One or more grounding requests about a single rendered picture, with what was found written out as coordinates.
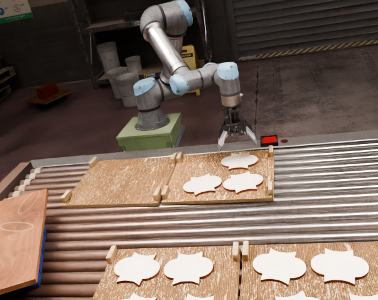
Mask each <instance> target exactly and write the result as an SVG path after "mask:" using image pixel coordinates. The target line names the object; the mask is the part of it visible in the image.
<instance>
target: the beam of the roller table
mask: <svg viewBox="0 0 378 300"><path fill-rule="evenodd" d="M283 139H286V140H288V142H286V143H281V140H283ZM377 140H378V130H369V131H362V132H348V133H335V134H327V135H314V136H300V137H287V138H280V139H278V146H273V149H282V148H296V147H304V146H318V145H332V144H340V143H355V142H369V141H377ZM268 149H269V146H266V147H261V145H260V140H257V144H255V143H253V141H245V142H232V143H224V144H223V146H222V149H221V151H219V150H218V144H211V145H198V146H184V147H176V148H163V149H150V150H143V151H129V152H116V153H109V154H95V155H82V156H74V157H61V158H47V159H40V160H31V161H30V162H31V164H32V166H33V169H34V168H40V167H42V168H49V167H63V166H71V165H85V164H89V162H90V161H91V159H92V158H93V157H97V159H98V161H101V160H122V159H134V158H155V157H171V156H172V155H173V153H174V152H176V153H177V154H178V153H179V152H182V153H183V155H196V154H213V153H223V152H240V151H258V150H268Z"/></svg>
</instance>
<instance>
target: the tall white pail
mask: <svg viewBox="0 0 378 300"><path fill-rule="evenodd" d="M96 47H97V51H98V53H99V56H100V59H101V62H102V66H103V68H104V72H105V75H106V77H108V76H107V71H108V70H110V69H113V68H117V67H121V66H120V61H119V58H118V53H117V48H116V47H117V46H116V44H115V42H105V43H102V44H99V45H97V46H96Z"/></svg>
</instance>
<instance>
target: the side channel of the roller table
mask: <svg viewBox="0 0 378 300"><path fill-rule="evenodd" d="M31 169H33V166H32V164H31V162H21V163H19V165H18V166H16V168H15V169H13V171H12V172H10V174H9V175H7V177H6V178H5V179H4V180H3V181H2V182H0V201H3V199H6V198H8V195H9V193H10V192H14V188H15V187H16V186H19V185H20V181H21V180H25V176H26V175H27V174H30V171H31Z"/></svg>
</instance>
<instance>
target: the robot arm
mask: <svg viewBox="0 0 378 300"><path fill-rule="evenodd" d="M192 23H193V17H192V12H191V10H190V8H189V6H188V4H187V3H186V2H185V1H184V0H179V1H173V2H168V3H164V4H159V5H153V6H151V7H149V8H147V9H146V10H145V11H144V12H143V14H142V16H141V19H140V32H141V34H142V36H143V38H144V39H145V40H146V41H147V42H149V43H150V44H151V45H152V47H153V49H154V50H155V52H156V53H157V55H158V56H159V58H160V60H161V61H162V63H163V71H162V72H161V74H160V79H156V80H155V79H154V78H153V77H149V78H146V79H142V80H140V81H138V82H137V83H135V85H134V87H133V89H134V95H135V98H136V103H137V106H138V111H139V114H138V127H139V128H141V129H151V128H154V127H158V126H161V125H163V124H165V123H166V121H167V119H166V116H165V115H164V113H163V111H162V109H161V107H160V102H162V101H166V100H169V99H172V98H178V97H179V96H182V95H184V94H185V93H188V92H191V91H193V90H197V89H201V88H205V87H208V86H212V85H217V86H219V87H220V93H221V102H222V105H223V109H224V116H225V117H226V116H227V117H226V119H225V120H224V122H223V124H222V125H221V127H220V130H219V135H218V150H219V151H221V149H222V146H223V144H224V140H225V138H227V137H229V132H230V135H231V136H233V135H240V136H242V135H244V134H246V135H248V136H249V138H250V139H252V141H253V143H255V144H257V140H256V137H255V135H254V132H253V130H252V127H251V125H250V123H249V122H248V121H247V120H245V119H244V118H243V116H241V115H239V108H241V107H242V103H241V102H242V98H241V96H243V94H242V93H240V83H239V72H238V67H237V65H236V63H234V62H224V63H221V64H216V63H211V62H210V63H207V64H205V65H204V66H203V67H202V68H199V69H196V70H190V69H189V67H188V66H187V65H186V63H185V62H184V60H183V58H182V43H183V36H184V35H185V34H186V32H187V27H190V26H191V25H192Z"/></svg>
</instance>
